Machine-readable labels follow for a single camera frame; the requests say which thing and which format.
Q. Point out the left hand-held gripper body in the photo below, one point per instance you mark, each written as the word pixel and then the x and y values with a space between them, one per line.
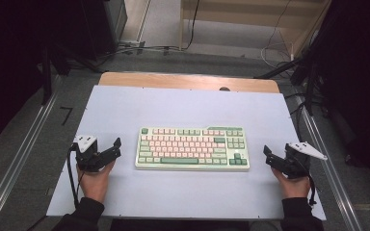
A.
pixel 88 157

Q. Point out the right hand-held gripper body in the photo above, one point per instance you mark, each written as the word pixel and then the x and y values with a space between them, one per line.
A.
pixel 297 166

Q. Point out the green and cream keyboard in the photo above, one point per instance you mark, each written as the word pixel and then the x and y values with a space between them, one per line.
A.
pixel 179 161

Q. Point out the person's right hand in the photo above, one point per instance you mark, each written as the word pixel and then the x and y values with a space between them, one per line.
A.
pixel 294 187

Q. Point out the person's left hand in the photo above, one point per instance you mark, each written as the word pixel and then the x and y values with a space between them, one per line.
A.
pixel 94 184

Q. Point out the black metal bar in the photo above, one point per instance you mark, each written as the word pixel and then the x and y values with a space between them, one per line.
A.
pixel 279 69

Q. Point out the wooden table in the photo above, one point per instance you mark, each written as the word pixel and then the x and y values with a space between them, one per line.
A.
pixel 179 81

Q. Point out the black metal stand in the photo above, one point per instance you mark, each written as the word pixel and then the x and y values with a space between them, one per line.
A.
pixel 47 77

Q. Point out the black curtain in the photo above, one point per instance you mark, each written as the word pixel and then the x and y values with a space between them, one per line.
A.
pixel 356 80
pixel 9 64

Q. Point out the black cabinet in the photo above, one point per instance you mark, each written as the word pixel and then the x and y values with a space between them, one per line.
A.
pixel 102 25

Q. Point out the aluminium floor rail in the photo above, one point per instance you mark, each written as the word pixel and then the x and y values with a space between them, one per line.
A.
pixel 16 163
pixel 330 173

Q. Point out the light wooden shelf frame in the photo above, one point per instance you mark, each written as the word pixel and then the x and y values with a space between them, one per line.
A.
pixel 244 9

